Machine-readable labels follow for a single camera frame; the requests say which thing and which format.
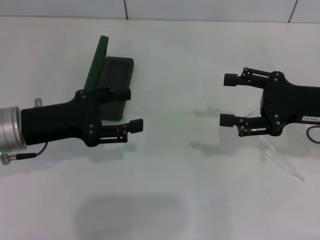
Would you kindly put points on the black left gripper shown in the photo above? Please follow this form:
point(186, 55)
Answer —
point(57, 122)

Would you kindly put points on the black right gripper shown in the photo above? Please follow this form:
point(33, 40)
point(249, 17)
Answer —
point(282, 102)

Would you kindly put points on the green glasses case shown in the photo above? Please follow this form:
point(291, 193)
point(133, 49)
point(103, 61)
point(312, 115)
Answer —
point(117, 72)

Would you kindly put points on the clear white glasses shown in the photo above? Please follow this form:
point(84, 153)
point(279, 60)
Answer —
point(282, 157)

